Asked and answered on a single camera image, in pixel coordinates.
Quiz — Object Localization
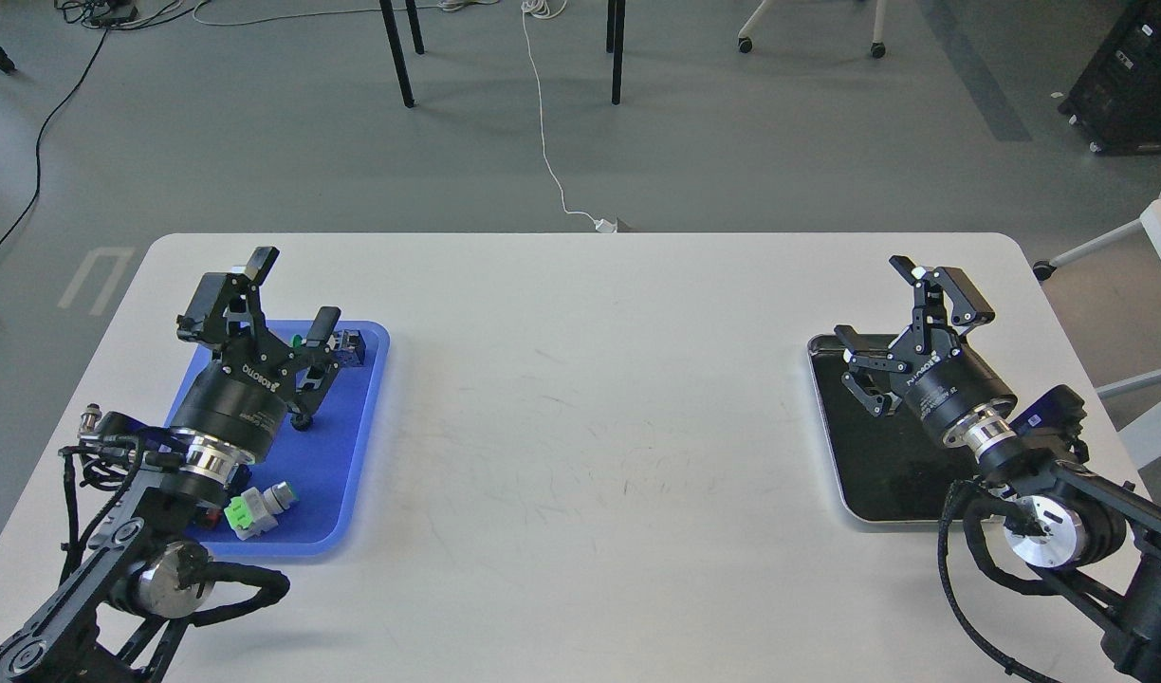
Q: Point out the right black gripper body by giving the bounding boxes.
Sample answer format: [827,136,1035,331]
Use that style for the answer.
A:
[892,337,1017,450]

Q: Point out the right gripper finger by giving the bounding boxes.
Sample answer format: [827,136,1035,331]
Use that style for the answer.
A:
[889,256,996,354]
[835,325,913,416]

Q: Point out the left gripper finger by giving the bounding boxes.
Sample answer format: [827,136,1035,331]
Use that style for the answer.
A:
[176,247,281,360]
[291,305,341,415]

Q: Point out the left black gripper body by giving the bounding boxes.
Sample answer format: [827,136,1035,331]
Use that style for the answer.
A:
[170,339,304,444]

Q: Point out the small black gear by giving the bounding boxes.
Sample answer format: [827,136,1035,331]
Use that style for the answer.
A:
[289,414,313,432]

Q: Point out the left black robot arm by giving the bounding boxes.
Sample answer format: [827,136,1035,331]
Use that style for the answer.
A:
[0,246,341,682]

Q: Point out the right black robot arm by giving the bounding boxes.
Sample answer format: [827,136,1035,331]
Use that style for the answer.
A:
[835,256,1161,682]

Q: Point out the silver metal tray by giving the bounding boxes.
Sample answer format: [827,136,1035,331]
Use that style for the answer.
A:
[807,335,978,524]

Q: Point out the blue plastic tray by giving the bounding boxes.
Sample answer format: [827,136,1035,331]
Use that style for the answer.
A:
[187,319,391,559]

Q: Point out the white chair base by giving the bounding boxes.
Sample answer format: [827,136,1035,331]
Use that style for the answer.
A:
[735,1,890,60]

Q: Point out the black equipment case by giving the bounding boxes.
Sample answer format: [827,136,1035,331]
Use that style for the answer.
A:
[1058,1,1161,156]

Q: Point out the black table legs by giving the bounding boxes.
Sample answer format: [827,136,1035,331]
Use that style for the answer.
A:
[378,1,627,108]

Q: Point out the white green selector switch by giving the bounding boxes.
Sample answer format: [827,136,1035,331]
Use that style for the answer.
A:
[222,481,300,541]

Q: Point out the red push button switch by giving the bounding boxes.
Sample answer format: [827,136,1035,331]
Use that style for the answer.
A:
[192,506,222,530]

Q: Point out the black cable on floor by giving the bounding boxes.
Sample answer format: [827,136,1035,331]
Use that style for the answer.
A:
[0,0,188,344]

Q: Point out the white cable on floor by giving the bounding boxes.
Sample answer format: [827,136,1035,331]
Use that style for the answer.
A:
[193,0,619,233]

